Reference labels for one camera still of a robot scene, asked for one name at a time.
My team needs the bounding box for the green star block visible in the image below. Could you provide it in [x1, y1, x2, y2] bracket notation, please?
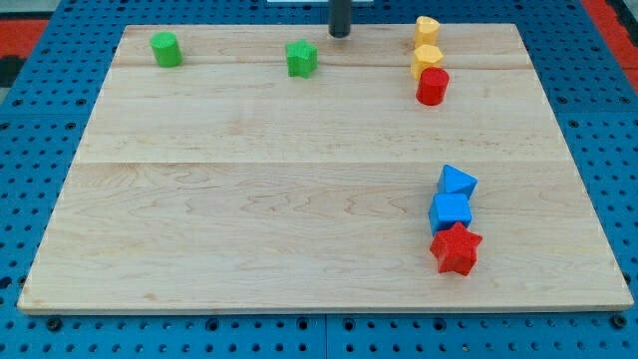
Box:
[285, 39, 318, 79]

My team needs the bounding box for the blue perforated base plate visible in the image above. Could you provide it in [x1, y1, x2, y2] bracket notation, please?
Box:
[1, 0, 637, 358]

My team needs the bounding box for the red cylinder block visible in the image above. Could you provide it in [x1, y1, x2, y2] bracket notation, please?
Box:
[416, 67, 450, 106]

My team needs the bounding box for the red star block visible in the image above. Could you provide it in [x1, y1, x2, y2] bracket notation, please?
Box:
[430, 221, 482, 276]

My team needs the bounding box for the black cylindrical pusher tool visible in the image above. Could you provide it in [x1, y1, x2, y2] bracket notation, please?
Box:
[328, 0, 352, 38]

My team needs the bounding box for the green cylinder block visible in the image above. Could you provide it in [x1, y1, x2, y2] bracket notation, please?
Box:
[150, 31, 182, 68]

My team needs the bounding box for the blue cube block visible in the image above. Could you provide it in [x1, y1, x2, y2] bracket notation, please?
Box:
[428, 193, 473, 234]

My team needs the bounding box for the yellow heart block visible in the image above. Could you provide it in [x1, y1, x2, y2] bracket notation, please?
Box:
[414, 16, 441, 48]

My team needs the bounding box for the yellow hexagon block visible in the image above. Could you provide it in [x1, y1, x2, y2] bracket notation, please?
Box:
[411, 44, 444, 80]

